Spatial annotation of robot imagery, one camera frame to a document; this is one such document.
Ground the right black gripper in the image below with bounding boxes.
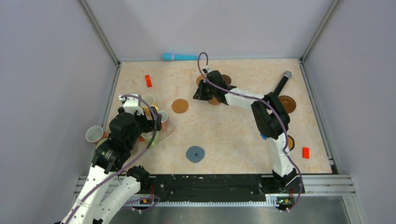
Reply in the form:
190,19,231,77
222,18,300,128
193,80,217,101

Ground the light wooden coaster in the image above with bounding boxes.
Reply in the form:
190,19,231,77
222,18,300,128
171,98,189,113
208,97,221,105

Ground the woven rattan coaster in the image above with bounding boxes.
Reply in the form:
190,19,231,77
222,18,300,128
196,75,205,86

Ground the dark wooden coaster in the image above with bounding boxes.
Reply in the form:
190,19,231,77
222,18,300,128
221,74,232,86

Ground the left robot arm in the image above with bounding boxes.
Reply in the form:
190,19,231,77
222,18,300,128
61,107,162,224

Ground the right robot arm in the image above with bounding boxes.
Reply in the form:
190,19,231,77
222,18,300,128
193,69,298,192

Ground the grey silicone coaster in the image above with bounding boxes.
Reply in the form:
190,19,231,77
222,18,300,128
185,146,205,163

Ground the brown grooved coaster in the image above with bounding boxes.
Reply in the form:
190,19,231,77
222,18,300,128
278,95,297,113

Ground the brown paw print coaster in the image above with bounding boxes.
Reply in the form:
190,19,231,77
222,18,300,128
288,135,295,151

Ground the light green mug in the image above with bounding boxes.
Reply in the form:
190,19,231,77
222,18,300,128
141,131,161,147

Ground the pink printed mug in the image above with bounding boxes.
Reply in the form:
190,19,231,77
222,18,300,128
157,110,169,131

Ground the pale green mug off table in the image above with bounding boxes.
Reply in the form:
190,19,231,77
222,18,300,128
95,138,108,149

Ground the red block near cups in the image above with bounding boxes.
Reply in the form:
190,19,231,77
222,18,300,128
145,75,152,88

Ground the turquoise microphone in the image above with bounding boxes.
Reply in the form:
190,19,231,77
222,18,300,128
162,53,198,62

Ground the black microphone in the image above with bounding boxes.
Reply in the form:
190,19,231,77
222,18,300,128
274,71,292,96

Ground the red block at right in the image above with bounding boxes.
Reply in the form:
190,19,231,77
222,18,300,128
302,147,310,159

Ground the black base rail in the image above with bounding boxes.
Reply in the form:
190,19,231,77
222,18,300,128
134,174,305,210

